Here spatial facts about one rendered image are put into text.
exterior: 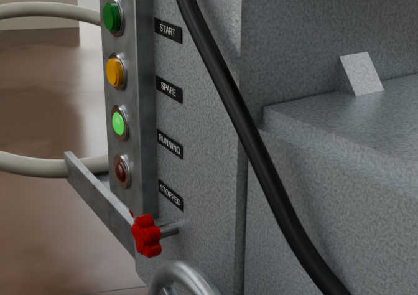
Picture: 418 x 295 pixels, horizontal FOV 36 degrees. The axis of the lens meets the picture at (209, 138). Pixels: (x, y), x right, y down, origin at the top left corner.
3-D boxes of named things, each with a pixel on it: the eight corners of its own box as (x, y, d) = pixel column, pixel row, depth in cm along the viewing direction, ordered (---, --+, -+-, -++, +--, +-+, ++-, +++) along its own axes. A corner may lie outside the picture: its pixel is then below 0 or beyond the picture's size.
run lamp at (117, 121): (133, 137, 61) (132, 114, 60) (119, 140, 61) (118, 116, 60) (122, 129, 63) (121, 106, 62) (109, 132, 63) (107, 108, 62)
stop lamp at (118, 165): (135, 185, 63) (134, 163, 62) (122, 188, 63) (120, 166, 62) (124, 175, 65) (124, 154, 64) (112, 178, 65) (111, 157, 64)
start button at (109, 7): (125, 33, 57) (124, 4, 56) (114, 35, 57) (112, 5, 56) (113, 27, 59) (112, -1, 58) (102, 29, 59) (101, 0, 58)
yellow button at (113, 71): (127, 88, 59) (126, 61, 58) (117, 90, 59) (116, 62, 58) (116, 81, 61) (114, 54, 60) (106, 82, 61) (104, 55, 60)
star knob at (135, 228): (190, 252, 59) (190, 216, 58) (148, 266, 57) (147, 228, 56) (170, 234, 62) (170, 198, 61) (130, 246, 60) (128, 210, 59)
